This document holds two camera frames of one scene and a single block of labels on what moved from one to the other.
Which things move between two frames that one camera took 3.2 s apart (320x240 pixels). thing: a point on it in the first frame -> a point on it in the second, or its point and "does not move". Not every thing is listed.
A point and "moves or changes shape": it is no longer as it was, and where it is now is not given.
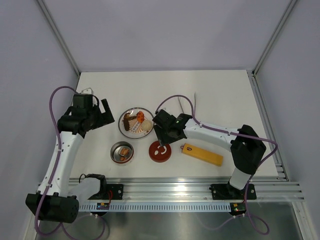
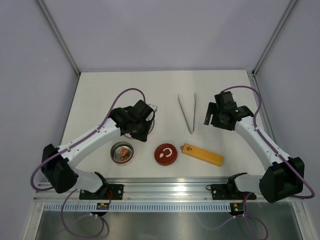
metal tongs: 195,99 does not move
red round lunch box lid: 158,153 moves or changes shape
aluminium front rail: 194,189 does not move
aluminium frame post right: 287,9 does not move
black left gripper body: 98,119 -> 141,132
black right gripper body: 164,136 -> 217,120
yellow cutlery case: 202,154 does not move
